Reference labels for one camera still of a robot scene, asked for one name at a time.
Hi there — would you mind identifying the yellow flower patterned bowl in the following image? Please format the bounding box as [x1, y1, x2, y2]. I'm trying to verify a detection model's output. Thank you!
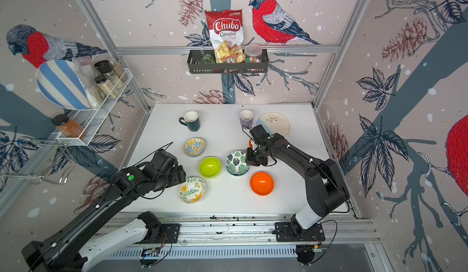
[179, 177, 207, 204]

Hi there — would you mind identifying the blue yellow patterned bowl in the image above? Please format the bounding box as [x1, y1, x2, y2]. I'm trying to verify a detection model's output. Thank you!
[184, 138, 206, 158]

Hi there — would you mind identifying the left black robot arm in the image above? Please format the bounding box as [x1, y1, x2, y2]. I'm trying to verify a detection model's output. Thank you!
[22, 149, 186, 272]

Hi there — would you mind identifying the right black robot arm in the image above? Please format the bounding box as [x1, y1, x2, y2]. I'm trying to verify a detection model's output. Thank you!
[246, 127, 350, 232]

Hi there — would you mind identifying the cream blue plate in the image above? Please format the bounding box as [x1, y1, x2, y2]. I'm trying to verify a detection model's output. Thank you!
[257, 113, 291, 136]

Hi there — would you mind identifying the lavender mug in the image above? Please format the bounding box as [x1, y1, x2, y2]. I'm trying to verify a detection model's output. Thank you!
[240, 110, 254, 129]

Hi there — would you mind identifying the large orange bowl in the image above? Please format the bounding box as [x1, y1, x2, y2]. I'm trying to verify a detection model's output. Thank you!
[250, 172, 275, 196]

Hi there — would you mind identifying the green leaf patterned bowl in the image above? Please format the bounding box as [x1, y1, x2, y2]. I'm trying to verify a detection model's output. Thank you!
[225, 150, 250, 176]

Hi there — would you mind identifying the lime green bowl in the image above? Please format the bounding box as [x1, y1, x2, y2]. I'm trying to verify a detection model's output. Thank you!
[199, 156, 222, 178]

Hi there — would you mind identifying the dark green mug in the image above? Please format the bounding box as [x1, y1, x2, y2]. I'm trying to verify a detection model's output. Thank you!
[179, 111, 201, 132]

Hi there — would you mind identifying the clear lidded jar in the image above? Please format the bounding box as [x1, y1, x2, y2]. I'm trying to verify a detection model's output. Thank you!
[244, 44, 263, 63]

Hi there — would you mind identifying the orange spice jar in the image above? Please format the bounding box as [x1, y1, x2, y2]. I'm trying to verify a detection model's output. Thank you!
[52, 114, 87, 140]

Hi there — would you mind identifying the black lid spice jar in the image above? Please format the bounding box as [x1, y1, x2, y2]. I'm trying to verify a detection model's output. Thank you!
[94, 75, 119, 99]
[94, 60, 124, 89]

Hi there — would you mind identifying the green item in basket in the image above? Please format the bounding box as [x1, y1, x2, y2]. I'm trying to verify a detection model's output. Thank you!
[200, 54, 216, 64]

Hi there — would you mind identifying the red cassava chips bag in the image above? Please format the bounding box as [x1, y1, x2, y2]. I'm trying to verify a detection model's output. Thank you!
[205, 10, 245, 63]

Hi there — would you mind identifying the blue striped plate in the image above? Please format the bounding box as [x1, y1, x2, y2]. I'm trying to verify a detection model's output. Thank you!
[35, 60, 90, 110]

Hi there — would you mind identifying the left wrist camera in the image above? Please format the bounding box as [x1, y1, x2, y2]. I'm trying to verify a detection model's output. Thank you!
[150, 149, 178, 172]

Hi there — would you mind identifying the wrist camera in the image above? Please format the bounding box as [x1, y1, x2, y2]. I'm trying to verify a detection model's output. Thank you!
[150, 149, 178, 172]
[250, 125, 271, 145]

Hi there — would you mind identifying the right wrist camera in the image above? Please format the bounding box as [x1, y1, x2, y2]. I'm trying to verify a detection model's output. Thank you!
[250, 125, 271, 145]

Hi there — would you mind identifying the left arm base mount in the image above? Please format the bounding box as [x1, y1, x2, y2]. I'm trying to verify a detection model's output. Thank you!
[137, 211, 181, 244]

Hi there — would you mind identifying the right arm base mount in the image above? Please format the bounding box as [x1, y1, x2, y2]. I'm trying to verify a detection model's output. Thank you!
[272, 222, 325, 242]

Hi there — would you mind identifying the wire hook rack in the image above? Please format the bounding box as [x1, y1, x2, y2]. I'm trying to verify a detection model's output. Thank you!
[1, 138, 78, 186]

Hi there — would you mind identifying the clear acrylic wall shelf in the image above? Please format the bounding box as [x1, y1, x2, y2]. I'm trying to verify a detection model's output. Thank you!
[57, 57, 134, 146]

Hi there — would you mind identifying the black wall basket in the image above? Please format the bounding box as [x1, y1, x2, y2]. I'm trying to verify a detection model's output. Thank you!
[187, 49, 269, 74]

